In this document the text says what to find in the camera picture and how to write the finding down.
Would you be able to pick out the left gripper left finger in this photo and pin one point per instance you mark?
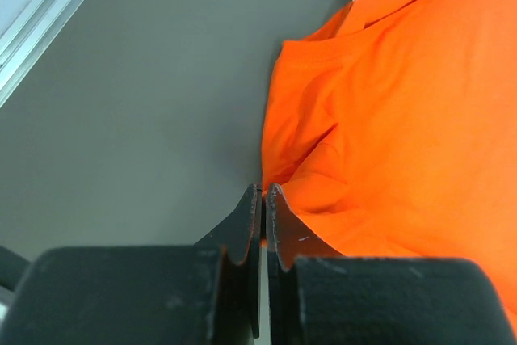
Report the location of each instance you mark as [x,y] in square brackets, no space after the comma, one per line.
[234,311]

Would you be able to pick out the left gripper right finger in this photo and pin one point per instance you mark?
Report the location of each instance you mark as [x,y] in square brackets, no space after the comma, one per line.
[287,238]

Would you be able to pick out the orange t shirt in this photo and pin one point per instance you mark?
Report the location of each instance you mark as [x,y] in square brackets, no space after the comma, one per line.
[392,132]

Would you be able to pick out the left aluminium frame post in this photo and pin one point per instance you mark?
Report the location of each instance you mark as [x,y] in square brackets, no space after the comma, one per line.
[28,27]

